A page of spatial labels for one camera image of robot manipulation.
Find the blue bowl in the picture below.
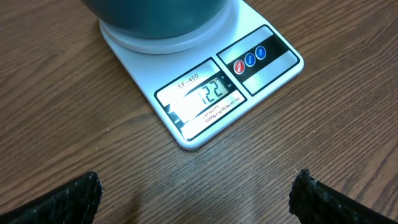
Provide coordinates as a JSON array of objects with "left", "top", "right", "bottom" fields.
[{"left": 82, "top": 0, "right": 228, "bottom": 39}]

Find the white digital kitchen scale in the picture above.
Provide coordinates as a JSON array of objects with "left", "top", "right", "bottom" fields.
[{"left": 99, "top": 1, "right": 304, "bottom": 150}]

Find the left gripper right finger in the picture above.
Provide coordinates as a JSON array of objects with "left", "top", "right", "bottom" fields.
[{"left": 289, "top": 169, "right": 397, "bottom": 224}]

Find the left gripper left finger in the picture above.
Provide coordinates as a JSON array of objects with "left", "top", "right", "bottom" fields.
[{"left": 1, "top": 172, "right": 103, "bottom": 224}]

